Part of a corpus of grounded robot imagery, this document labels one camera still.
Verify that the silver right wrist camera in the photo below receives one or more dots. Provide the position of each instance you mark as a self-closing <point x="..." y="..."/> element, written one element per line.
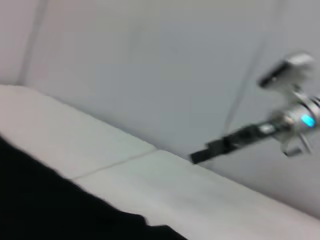
<point x="292" y="62"/>

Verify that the black shirt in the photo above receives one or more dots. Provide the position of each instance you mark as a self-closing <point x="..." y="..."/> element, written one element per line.
<point x="50" y="200"/>

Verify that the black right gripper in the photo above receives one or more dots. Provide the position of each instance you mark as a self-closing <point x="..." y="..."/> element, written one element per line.
<point x="245" y="135"/>

